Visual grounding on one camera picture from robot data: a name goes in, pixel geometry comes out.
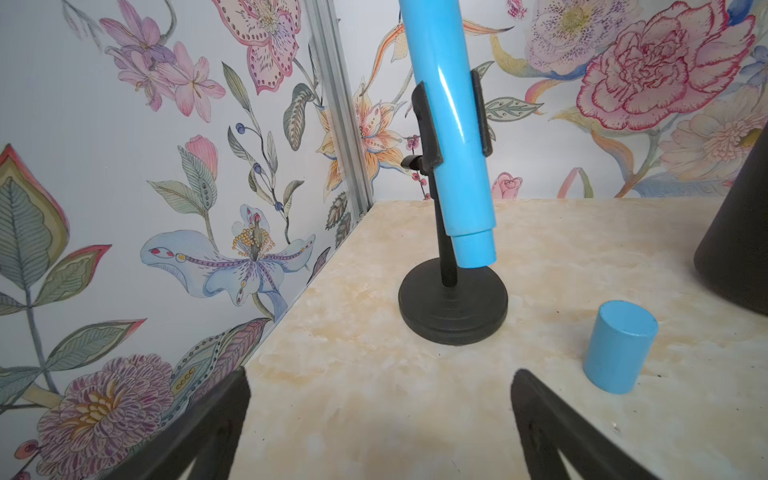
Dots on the small blue cylinder cap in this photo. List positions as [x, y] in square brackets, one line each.
[621, 340]

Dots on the blue toy microphone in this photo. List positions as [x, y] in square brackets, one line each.
[438, 52]

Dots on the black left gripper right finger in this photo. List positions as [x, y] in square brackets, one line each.
[551, 431]

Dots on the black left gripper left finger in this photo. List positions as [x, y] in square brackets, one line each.
[202, 442]

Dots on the black microphone stand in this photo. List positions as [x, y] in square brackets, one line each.
[438, 300]

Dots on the black cylindrical vase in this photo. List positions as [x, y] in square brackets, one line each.
[731, 259]

